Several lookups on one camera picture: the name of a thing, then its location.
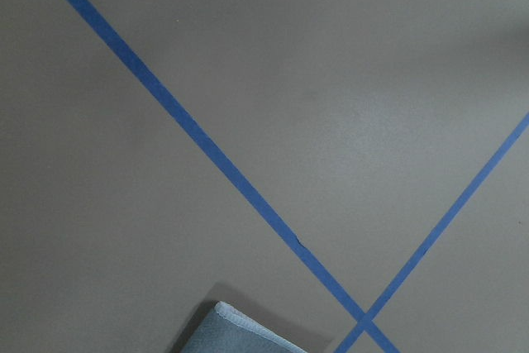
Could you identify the blue tape line crosswise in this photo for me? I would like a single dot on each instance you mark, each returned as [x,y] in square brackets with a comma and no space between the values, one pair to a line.
[368,319]

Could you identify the pink and grey towel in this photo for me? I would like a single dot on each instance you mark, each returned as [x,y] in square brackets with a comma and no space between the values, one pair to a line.
[225,329]

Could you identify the blue tape line lengthwise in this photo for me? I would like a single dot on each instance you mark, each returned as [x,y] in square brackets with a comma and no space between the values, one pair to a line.
[212,151]

